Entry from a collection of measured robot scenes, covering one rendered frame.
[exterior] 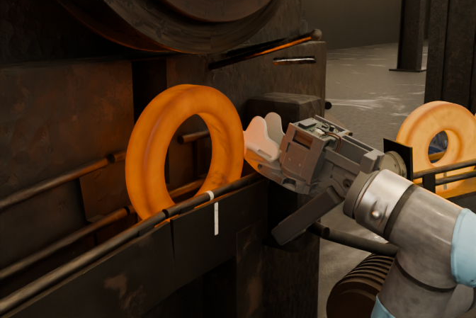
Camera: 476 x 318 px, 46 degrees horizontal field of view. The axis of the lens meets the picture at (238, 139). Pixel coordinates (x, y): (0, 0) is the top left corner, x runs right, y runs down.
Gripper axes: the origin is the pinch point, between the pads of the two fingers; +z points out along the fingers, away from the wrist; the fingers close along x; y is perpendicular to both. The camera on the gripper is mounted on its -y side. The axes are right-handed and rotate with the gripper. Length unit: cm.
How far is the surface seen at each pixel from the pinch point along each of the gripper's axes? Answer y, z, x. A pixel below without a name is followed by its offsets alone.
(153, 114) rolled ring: 6.9, 0.1, 18.6
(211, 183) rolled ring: -3.4, -2.9, 8.1
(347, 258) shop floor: -83, 13, -124
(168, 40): 15.6, -0.4, 19.1
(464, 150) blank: 2.0, -22.8, -33.9
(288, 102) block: 5.5, -2.0, -7.7
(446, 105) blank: 8.7, -18.0, -30.3
